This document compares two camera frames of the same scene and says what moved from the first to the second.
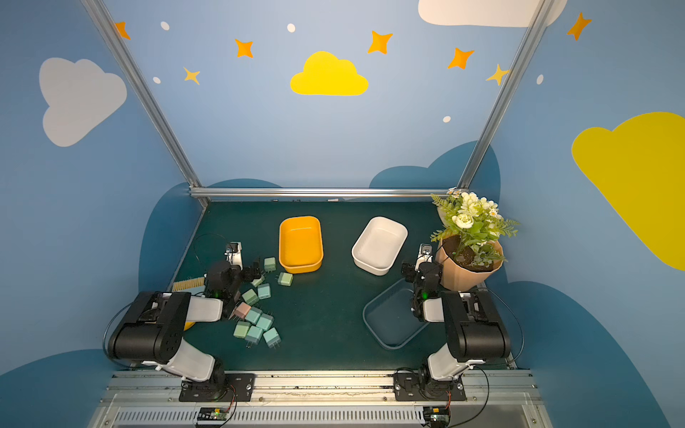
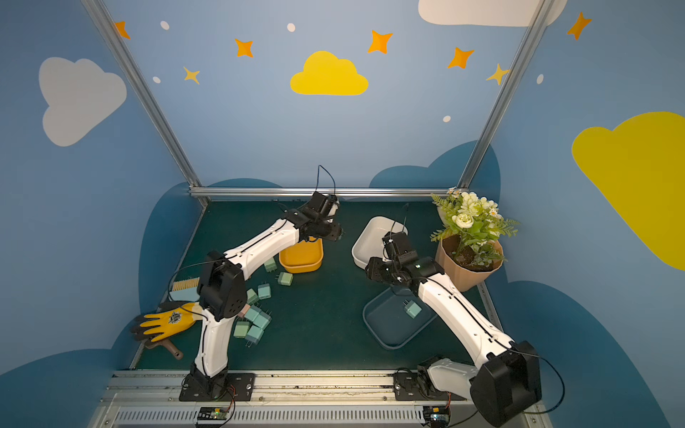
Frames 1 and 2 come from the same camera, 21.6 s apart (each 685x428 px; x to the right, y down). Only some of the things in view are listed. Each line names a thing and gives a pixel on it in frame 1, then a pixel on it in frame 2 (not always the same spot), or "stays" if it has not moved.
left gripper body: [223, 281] → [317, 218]
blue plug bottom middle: [253, 335] stays
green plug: [269, 264] stays
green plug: [264, 291] stays
